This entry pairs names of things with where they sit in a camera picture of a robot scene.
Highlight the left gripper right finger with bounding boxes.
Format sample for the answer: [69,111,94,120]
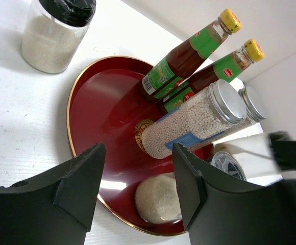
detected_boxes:
[172,144,296,244]

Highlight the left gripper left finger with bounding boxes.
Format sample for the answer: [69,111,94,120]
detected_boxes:
[0,143,106,244]

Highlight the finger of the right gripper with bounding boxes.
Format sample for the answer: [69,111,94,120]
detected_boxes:
[268,131,296,172]

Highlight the black cap spice jar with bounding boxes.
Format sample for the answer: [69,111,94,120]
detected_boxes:
[213,132,284,181]

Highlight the blue label jar silver lid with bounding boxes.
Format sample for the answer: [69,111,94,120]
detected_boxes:
[219,85,267,138]

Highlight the chrome top grinder jar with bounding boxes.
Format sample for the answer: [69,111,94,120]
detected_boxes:
[134,151,248,223]

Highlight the blue label peppercorn jar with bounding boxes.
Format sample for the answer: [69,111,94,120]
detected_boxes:
[142,80,246,159]

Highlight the sauce bottle yellow cap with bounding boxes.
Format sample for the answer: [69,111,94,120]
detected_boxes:
[137,9,242,102]
[159,39,265,115]

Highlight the red round tray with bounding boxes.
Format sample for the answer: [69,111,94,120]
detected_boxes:
[67,56,185,236]

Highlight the black pump jar white powder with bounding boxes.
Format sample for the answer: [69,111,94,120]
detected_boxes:
[21,0,96,74]

